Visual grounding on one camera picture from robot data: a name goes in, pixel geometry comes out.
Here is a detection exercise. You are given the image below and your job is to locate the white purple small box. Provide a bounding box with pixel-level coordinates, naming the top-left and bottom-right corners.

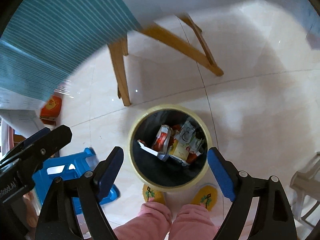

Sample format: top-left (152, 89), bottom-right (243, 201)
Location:
top-left (137, 140), bottom-right (169, 161)

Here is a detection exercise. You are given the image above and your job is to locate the white foil wrapper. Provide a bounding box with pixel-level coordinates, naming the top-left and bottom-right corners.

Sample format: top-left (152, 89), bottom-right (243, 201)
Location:
top-left (175, 121), bottom-right (196, 147)

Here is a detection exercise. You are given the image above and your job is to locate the red white torn carton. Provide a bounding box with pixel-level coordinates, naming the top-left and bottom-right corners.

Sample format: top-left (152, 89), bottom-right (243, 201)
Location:
top-left (152, 125), bottom-right (172, 154)

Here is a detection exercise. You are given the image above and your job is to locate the green small snack packet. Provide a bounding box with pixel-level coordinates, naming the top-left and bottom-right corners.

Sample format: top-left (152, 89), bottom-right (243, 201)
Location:
top-left (186, 137), bottom-right (204, 156)

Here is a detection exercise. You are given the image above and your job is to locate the yellow long carton box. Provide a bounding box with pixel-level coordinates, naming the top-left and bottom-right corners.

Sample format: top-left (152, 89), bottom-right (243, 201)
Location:
top-left (169, 139), bottom-right (189, 164)

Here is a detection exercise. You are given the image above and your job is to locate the yellow rim trash bin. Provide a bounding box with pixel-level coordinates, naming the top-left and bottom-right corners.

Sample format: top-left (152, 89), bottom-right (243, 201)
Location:
top-left (129, 105), bottom-right (213, 192)

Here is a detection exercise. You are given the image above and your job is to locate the person left hand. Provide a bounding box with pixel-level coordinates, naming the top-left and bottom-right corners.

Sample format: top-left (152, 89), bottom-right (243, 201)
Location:
top-left (23, 191), bottom-right (38, 228)

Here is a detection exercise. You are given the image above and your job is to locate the blue plastic stool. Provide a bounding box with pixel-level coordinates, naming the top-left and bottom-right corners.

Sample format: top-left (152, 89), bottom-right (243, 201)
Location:
top-left (32, 147), bottom-right (121, 215)

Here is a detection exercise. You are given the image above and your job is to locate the grey plastic chair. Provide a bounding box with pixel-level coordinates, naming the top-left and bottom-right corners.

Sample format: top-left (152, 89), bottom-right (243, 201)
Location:
top-left (290, 151), bottom-right (319, 230)

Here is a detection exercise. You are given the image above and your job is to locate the leaf pattern tablecloth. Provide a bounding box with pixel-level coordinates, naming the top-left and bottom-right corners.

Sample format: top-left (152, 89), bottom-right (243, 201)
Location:
top-left (0, 0), bottom-right (320, 136)

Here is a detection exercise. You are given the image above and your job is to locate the left yellow slipper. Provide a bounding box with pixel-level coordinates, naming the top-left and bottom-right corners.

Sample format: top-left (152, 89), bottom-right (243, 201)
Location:
top-left (142, 184), bottom-right (166, 205)

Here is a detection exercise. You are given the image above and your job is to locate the wooden table leg frame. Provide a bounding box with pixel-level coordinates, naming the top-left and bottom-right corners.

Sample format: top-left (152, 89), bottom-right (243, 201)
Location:
top-left (108, 13), bottom-right (224, 107)

